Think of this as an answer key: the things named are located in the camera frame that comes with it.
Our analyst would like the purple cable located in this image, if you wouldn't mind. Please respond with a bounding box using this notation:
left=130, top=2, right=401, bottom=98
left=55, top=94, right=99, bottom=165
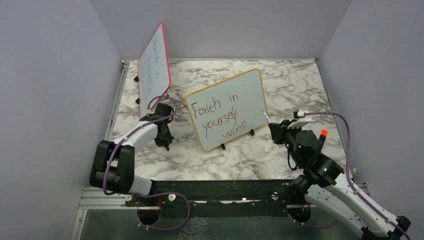
left=102, top=95, right=192, bottom=232
left=288, top=110, right=412, bottom=240

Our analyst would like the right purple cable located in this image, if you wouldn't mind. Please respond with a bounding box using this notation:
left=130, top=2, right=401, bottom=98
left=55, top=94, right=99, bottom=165
left=288, top=110, right=412, bottom=240

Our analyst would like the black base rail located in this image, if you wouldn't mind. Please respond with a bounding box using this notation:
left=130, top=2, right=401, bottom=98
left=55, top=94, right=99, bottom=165
left=124, top=178, right=357, bottom=220

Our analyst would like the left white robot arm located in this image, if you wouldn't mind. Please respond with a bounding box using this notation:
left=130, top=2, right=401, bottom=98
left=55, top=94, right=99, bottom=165
left=89, top=103, right=175, bottom=206

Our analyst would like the aluminium side rail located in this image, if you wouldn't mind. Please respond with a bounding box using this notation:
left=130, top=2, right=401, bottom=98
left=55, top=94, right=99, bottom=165
left=70, top=60, right=131, bottom=240

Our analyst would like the yellow framed whiteboard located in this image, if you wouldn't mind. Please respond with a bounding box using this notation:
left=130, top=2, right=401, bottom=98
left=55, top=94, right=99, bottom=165
left=185, top=68, right=269, bottom=151

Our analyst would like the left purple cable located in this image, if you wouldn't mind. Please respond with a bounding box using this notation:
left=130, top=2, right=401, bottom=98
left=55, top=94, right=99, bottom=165
left=102, top=95, right=192, bottom=232

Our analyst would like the white dry erase marker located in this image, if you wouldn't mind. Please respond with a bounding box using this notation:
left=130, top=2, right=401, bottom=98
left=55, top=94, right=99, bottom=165
left=263, top=111, right=272, bottom=123

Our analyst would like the pink framed whiteboard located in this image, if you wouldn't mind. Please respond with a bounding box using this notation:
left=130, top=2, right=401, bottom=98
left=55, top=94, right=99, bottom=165
left=137, top=22, right=172, bottom=117

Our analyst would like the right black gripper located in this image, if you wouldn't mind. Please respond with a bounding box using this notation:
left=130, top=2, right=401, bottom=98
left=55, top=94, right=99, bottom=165
left=269, top=118, right=304, bottom=166

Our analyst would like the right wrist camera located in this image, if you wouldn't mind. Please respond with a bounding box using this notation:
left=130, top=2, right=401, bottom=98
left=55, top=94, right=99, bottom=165
left=287, top=108, right=312, bottom=129

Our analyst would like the orange capped black marker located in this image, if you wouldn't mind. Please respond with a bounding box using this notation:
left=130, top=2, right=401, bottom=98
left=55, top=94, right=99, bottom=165
left=319, top=129, right=328, bottom=143

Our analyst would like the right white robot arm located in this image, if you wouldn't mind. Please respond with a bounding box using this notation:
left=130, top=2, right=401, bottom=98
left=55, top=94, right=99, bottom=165
left=268, top=119, right=411, bottom=240

